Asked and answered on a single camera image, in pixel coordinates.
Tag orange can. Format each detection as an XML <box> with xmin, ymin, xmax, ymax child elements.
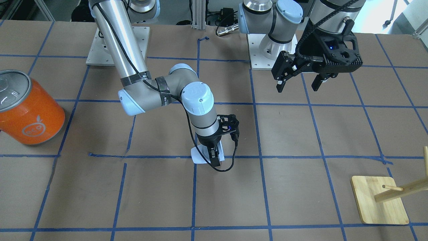
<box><xmin>0</xmin><ymin>70</ymin><xmax>65</xmax><ymax>145</ymax></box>

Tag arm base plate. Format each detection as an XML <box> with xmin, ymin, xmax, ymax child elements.
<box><xmin>247</xmin><ymin>34</ymin><xmax>298</xmax><ymax>71</ymax></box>
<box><xmin>86</xmin><ymin>26</ymin><xmax>150</xmax><ymax>67</ymax></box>

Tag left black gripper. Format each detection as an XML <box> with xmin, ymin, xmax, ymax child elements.
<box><xmin>272</xmin><ymin>19</ymin><xmax>363</xmax><ymax>93</ymax></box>

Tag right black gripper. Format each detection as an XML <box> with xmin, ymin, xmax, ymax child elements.
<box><xmin>197</xmin><ymin>114</ymin><xmax>239</xmax><ymax>167</ymax></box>

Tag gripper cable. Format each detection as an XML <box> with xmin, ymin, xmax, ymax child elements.
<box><xmin>187</xmin><ymin>117</ymin><xmax>240</xmax><ymax>172</ymax></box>

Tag metal cable connector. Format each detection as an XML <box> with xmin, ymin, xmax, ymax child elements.
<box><xmin>216</xmin><ymin>23</ymin><xmax>239</xmax><ymax>36</ymax></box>

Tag aluminium frame post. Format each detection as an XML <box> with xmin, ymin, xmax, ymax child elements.
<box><xmin>189</xmin><ymin>0</ymin><xmax>207</xmax><ymax>31</ymax></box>

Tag light blue cup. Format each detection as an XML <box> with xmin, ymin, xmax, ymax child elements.
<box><xmin>191</xmin><ymin>141</ymin><xmax>225</xmax><ymax>164</ymax></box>

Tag black power adapter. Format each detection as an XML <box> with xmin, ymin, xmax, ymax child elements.
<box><xmin>216</xmin><ymin>8</ymin><xmax>234</xmax><ymax>26</ymax></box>

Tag wooden cup rack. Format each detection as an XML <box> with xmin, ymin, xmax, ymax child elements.
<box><xmin>350</xmin><ymin>146</ymin><xmax>428</xmax><ymax>225</ymax></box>

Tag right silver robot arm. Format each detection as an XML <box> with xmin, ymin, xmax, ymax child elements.
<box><xmin>89</xmin><ymin>0</ymin><xmax>239</xmax><ymax>172</ymax></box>

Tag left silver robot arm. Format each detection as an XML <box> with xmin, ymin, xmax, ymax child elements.
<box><xmin>237</xmin><ymin>0</ymin><xmax>365</xmax><ymax>93</ymax></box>

